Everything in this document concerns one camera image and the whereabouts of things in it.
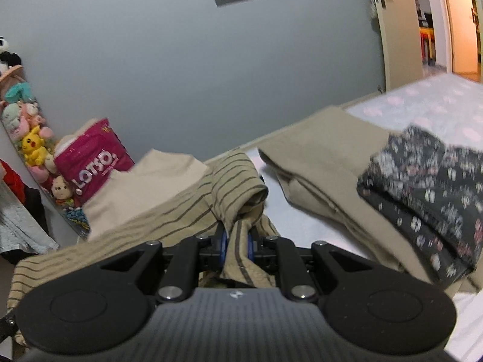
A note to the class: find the hallway door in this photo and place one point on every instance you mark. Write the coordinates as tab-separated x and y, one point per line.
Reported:
462	19

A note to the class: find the folded beige pants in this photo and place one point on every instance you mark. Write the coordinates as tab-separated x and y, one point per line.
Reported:
320	151

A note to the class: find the hanging pile of plush toys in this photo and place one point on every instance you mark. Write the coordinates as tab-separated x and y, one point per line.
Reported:
32	145

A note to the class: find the cream bedroom door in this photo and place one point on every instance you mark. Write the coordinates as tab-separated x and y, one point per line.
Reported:
398	37

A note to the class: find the olive striped shirt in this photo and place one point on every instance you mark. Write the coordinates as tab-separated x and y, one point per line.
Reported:
234	184

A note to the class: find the plain beige cloth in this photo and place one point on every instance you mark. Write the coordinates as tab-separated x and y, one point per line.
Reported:
151	184

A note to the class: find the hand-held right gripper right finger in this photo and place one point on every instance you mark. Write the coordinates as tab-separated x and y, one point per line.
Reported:
251	250

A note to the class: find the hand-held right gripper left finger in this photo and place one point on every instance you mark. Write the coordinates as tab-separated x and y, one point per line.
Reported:
225	249

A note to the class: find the pink tissue paper pack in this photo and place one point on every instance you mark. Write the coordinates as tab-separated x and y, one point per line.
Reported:
94	166

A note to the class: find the red cloth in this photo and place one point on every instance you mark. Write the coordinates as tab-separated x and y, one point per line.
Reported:
9	181

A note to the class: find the folded dark floral garment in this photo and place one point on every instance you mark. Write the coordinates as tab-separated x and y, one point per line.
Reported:
415	188

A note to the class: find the grey cloth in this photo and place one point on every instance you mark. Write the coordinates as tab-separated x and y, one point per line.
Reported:
19	226

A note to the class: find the orange stool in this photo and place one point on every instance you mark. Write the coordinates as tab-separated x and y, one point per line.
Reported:
426	47

